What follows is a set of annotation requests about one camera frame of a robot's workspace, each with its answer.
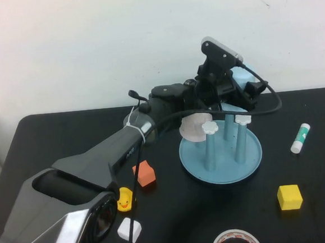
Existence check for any yellow rubber duck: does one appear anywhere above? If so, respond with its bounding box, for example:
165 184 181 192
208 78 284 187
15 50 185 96
116 186 138 213

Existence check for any light blue plastic cup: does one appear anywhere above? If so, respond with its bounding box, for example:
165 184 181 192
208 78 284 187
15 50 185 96
217 59 260 114

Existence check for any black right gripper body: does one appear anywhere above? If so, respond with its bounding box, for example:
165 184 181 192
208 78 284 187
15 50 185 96
193 60 259 116

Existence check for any white zip tie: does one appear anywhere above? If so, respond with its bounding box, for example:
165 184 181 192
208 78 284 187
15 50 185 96
122 106 147 145

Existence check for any clear tape roll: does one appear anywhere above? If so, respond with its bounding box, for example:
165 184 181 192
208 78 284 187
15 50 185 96
210 226 263 243

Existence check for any white plastic cup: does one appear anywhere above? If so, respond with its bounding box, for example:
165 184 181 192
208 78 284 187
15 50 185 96
178 111 216 144

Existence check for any white and green glue stick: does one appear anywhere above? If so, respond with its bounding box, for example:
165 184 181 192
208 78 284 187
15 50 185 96
289 123 313 155

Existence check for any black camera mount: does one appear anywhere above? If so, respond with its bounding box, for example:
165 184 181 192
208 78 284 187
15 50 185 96
194 38 240 82

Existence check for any white foam cube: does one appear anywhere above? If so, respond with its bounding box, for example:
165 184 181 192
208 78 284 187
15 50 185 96
116 216 144 243

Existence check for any black arm wrist cable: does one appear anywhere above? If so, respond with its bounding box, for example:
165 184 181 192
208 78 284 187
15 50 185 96
128 88 151 115

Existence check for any yellow foam cube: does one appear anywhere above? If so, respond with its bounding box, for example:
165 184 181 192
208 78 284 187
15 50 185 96
276 183 304 212

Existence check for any orange foam cube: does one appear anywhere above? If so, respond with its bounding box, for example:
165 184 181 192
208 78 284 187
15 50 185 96
131 159 157 189

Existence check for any blue cup stand with pegs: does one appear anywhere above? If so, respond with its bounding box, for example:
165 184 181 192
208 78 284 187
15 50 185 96
176 111 266 187

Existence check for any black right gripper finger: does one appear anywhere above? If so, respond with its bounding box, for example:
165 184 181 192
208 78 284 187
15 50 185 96
245 80 268 103

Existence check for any thick black camera cable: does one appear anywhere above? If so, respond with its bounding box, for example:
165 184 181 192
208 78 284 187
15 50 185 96
147 57 284 137

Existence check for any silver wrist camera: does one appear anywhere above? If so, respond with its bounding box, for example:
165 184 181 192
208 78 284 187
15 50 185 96
200 33 245 66

